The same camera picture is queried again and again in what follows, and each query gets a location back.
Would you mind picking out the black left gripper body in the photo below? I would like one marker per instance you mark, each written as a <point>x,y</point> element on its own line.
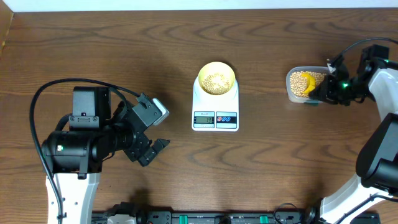
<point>138,144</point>

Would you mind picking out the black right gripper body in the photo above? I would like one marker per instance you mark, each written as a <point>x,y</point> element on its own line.
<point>347,89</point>

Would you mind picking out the yellow measuring scoop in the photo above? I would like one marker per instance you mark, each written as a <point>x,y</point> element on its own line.
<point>311,83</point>

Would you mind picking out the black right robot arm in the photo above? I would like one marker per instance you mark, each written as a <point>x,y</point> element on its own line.
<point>375,178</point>

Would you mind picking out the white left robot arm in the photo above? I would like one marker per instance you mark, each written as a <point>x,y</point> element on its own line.
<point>83,140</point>

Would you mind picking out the white digital kitchen scale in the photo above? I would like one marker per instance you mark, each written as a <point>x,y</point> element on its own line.
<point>215,112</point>

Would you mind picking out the soybeans in bowl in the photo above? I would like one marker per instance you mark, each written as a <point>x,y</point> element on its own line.
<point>216,84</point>

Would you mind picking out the yellow bowl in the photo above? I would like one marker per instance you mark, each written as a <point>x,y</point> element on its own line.
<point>216,67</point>

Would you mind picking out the clear plastic container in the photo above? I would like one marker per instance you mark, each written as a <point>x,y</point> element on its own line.
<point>297,99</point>

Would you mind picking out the soybeans in container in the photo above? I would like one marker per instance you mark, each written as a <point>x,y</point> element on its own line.
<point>298,83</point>

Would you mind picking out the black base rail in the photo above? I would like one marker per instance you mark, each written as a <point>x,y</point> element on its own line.
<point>134,213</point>

